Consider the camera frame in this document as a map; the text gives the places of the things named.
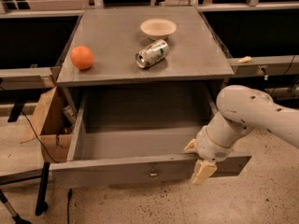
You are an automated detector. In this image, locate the orange fruit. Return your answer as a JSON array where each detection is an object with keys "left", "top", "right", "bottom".
[{"left": 70, "top": 46, "right": 94, "bottom": 70}]

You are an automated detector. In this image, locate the grey metal rail left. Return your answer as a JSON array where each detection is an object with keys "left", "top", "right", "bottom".
[{"left": 0, "top": 67, "right": 61, "bottom": 90}]

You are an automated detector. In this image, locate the grey drawer cabinet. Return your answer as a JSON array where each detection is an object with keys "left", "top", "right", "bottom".
[{"left": 57, "top": 7, "right": 234, "bottom": 114}]

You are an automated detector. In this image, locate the grey metal rail right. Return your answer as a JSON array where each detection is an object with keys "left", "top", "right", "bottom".
[{"left": 228, "top": 55, "right": 299, "bottom": 77}]

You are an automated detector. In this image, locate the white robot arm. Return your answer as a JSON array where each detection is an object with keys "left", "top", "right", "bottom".
[{"left": 184, "top": 85, "right": 299, "bottom": 185}]

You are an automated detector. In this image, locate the white paper bowl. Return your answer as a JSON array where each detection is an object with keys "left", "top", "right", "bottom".
[{"left": 140, "top": 19, "right": 177, "bottom": 40}]

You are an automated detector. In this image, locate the black power cable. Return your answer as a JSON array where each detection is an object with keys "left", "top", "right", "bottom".
[{"left": 20, "top": 110, "right": 73, "bottom": 224}]

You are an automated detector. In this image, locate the crushed silver soda can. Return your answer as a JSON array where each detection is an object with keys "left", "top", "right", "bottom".
[{"left": 135, "top": 39, "right": 169, "bottom": 69}]

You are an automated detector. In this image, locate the small cream foam piece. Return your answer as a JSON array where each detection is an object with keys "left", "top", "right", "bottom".
[{"left": 236, "top": 56, "right": 251, "bottom": 63}]

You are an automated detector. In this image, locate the black table leg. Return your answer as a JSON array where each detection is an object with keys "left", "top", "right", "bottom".
[{"left": 36, "top": 162, "right": 50, "bottom": 217}]

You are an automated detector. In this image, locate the grey metal rail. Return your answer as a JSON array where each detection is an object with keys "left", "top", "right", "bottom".
[
  {"left": 228, "top": 55, "right": 299, "bottom": 77},
  {"left": 0, "top": 67, "right": 61, "bottom": 90}
]

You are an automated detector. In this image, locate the grey top drawer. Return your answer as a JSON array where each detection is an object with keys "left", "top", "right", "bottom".
[{"left": 49, "top": 84, "right": 252, "bottom": 189}]

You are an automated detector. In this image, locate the black tripod leg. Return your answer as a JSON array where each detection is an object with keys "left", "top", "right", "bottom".
[{"left": 0, "top": 190, "right": 32, "bottom": 224}]

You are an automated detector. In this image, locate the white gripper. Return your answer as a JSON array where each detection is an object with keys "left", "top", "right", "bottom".
[{"left": 183, "top": 112, "right": 253, "bottom": 185}]

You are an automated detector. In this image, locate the brown cardboard box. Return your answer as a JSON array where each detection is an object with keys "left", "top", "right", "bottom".
[{"left": 21, "top": 87, "right": 74, "bottom": 163}]

